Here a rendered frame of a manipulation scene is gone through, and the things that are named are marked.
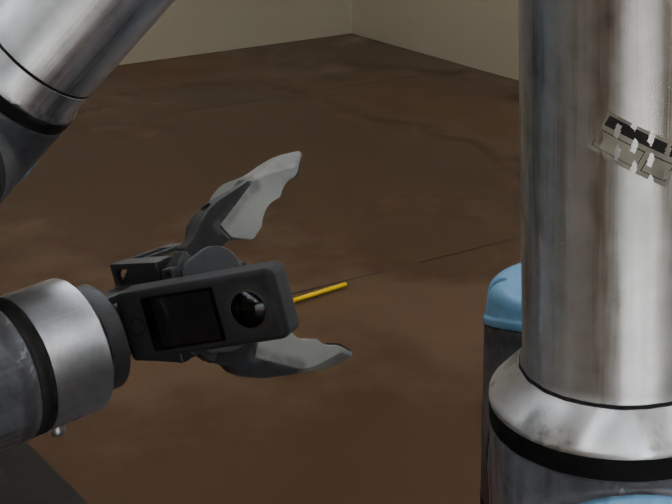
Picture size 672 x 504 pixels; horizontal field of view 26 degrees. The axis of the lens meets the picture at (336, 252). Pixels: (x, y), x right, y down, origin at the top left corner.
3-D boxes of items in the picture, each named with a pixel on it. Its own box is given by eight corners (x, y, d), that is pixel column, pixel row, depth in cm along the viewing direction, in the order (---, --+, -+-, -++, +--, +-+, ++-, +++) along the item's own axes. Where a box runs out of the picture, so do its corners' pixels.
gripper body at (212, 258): (176, 236, 104) (30, 286, 97) (245, 231, 98) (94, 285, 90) (204, 337, 106) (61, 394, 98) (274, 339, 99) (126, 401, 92)
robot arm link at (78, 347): (32, 296, 87) (76, 448, 88) (101, 272, 90) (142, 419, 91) (-32, 297, 94) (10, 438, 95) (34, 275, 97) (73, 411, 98)
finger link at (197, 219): (222, 167, 100) (157, 269, 96) (235, 165, 98) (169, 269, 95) (268, 210, 102) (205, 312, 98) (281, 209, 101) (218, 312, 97)
